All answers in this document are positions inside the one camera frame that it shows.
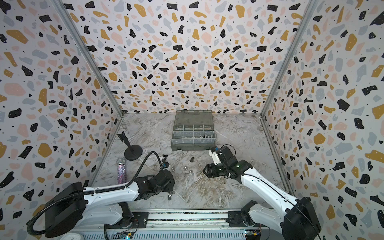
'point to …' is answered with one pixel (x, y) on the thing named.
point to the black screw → (191, 160)
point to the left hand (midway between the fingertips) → (174, 182)
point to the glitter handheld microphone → (121, 173)
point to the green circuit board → (123, 235)
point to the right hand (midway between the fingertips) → (208, 170)
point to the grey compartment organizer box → (193, 129)
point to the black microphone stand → (133, 152)
